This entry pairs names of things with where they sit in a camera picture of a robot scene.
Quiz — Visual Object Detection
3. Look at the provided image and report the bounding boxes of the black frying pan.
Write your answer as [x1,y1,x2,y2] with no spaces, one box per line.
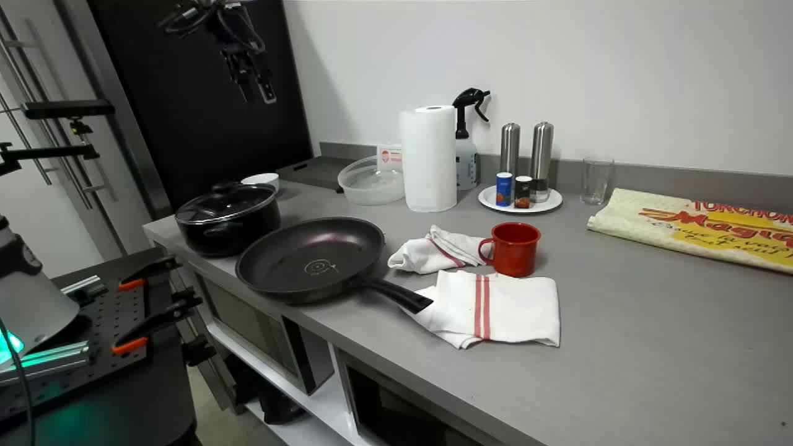
[232,216,434,316]

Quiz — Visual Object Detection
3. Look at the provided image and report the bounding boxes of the small dark jar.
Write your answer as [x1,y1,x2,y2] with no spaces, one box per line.
[512,172,537,210]

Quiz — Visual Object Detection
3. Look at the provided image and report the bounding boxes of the small blue can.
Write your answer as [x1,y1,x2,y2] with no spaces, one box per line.
[492,170,514,208]

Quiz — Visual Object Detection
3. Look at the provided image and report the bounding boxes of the clear drinking glass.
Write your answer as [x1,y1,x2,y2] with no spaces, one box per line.
[580,155,616,208]

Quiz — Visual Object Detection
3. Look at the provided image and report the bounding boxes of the clear plastic bowl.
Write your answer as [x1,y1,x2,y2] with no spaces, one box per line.
[335,154,406,208]

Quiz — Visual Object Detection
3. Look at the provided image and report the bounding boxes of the black pot with glass lid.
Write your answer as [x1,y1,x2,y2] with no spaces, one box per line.
[174,180,281,259]

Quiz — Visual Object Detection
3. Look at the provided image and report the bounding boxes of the white wall socket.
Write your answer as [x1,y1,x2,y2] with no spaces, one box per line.
[374,144,403,170]

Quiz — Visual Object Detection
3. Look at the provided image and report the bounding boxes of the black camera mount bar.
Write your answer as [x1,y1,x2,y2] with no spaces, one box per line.
[22,97,119,124]
[0,140,100,179]

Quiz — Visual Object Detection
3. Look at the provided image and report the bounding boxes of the black clamp with orange tips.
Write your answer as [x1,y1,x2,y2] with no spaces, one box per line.
[115,255,182,291]
[109,288,206,360]

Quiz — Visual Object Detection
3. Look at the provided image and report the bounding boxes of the white paper towel roll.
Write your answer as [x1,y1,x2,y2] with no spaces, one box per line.
[399,102,457,216]

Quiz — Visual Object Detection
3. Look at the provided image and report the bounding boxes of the aluminium rail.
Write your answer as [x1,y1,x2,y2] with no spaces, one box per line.
[0,340,94,383]

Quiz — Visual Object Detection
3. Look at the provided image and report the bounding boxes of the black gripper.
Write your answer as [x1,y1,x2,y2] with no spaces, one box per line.
[206,3,280,106]

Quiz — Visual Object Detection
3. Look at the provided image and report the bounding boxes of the black microwave oven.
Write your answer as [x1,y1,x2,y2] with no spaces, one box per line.
[193,269,337,395]

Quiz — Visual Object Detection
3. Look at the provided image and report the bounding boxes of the folded white red-striped towel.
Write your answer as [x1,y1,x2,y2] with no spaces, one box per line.
[414,269,561,351]

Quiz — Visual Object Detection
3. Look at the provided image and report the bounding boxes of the yellow printed cloth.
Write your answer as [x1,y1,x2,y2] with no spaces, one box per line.
[584,186,793,278]

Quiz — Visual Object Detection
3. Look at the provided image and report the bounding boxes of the black breadboard table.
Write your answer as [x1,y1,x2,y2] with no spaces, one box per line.
[0,246,202,446]

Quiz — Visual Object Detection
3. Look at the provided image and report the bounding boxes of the small white bowl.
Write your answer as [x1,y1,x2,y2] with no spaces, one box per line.
[237,170,281,192]

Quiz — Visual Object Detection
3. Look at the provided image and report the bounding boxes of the black tray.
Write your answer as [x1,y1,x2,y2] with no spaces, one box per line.
[275,155,354,192]

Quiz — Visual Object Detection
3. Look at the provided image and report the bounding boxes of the black built-in appliance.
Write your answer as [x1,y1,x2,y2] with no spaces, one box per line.
[332,343,491,446]

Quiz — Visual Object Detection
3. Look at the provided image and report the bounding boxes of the red enamel mug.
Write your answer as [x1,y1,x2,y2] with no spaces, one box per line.
[475,221,542,280]

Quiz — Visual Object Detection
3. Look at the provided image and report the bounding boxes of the small white plate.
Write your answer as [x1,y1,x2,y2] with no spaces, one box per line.
[475,184,564,218]

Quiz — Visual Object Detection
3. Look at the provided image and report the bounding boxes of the white red-striped towel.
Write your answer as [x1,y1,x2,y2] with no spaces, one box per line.
[414,269,561,351]
[383,223,491,278]

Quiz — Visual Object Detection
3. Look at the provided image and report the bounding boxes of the spray bottle with black nozzle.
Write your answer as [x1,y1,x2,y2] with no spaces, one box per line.
[451,86,492,192]

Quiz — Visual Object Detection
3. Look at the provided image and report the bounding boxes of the steel shaker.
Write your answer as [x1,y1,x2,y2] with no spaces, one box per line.
[529,119,554,192]
[498,120,523,180]

